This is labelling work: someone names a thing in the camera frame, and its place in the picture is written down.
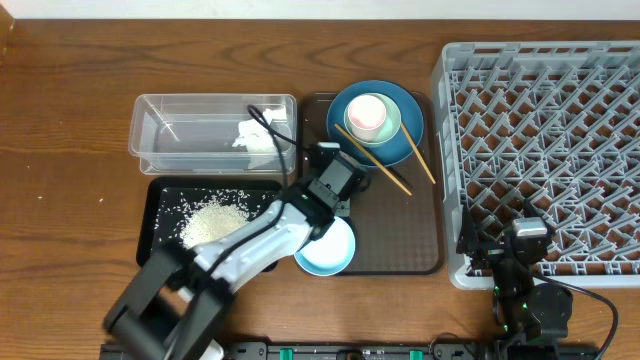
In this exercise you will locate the left wooden chopstick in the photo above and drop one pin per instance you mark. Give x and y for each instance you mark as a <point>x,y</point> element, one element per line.
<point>369,156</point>

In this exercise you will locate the brown serving tray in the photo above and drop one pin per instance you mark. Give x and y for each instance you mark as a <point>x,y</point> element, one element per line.
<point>396,234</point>

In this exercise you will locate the mint green bowl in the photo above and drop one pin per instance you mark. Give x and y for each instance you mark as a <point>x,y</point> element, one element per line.
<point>390,127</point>

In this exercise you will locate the dark blue plate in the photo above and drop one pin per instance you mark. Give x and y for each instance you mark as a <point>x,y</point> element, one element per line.
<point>395,150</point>

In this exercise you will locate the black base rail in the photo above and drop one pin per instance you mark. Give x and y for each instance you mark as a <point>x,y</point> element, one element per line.
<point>439,351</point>

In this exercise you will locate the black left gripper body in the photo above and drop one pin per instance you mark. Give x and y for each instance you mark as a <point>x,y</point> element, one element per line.
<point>344,211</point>

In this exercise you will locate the pink cup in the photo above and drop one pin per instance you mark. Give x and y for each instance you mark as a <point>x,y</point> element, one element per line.
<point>366,115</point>

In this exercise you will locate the white napkin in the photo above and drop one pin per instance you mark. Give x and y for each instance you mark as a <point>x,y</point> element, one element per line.
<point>258,136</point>

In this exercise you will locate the black tray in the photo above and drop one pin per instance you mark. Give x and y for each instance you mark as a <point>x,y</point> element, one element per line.
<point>145,246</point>

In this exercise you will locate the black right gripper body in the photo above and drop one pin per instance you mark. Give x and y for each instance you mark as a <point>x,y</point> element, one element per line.
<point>492,249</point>

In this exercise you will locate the right wooden chopstick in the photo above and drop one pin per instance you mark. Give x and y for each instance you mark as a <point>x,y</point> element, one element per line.
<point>417,153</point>

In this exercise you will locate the wooden chopstick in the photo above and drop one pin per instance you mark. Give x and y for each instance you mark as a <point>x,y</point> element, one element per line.
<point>417,153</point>
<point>369,156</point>

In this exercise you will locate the light blue bowl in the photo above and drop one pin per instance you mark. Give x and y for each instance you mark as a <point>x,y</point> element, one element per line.
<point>330,254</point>

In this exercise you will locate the grey dishwasher rack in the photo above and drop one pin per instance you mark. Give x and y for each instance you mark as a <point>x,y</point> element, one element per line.
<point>553,123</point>

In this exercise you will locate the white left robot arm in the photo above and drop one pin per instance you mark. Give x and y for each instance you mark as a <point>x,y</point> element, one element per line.
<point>179,299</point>

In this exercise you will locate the pile of rice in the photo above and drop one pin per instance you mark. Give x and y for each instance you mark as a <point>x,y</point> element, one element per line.
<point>193,216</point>

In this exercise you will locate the clear plastic bin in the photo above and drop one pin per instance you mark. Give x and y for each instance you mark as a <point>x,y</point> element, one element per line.
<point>193,134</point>

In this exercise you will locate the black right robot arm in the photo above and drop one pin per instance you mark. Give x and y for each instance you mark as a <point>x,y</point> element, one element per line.
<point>532,313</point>

